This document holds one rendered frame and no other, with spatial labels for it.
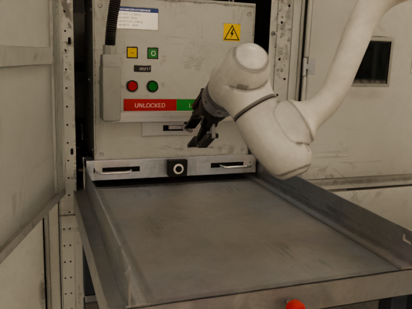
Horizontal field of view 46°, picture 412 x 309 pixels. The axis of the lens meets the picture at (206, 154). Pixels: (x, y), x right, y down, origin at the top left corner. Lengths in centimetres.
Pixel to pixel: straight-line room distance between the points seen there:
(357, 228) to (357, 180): 62
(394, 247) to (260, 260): 28
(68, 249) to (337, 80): 89
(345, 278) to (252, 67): 43
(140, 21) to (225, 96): 52
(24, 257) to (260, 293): 79
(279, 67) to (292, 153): 61
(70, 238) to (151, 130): 39
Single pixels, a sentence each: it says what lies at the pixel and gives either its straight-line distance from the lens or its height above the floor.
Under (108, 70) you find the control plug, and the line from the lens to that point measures 131.
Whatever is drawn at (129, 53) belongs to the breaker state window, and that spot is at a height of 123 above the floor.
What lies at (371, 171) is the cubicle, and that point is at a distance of 177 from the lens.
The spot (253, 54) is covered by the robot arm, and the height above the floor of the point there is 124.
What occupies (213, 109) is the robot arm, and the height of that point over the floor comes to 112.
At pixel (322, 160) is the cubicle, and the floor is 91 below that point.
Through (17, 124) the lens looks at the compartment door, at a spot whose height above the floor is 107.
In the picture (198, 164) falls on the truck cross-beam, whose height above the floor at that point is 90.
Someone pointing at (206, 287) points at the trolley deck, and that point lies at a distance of 86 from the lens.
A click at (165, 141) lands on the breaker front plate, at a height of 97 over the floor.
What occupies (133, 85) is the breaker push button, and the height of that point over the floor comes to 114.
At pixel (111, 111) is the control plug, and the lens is 132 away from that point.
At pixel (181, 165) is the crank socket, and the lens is 147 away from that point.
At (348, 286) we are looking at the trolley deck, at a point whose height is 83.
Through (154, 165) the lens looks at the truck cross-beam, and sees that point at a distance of 148.
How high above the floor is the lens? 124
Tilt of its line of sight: 12 degrees down
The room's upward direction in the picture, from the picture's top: 2 degrees clockwise
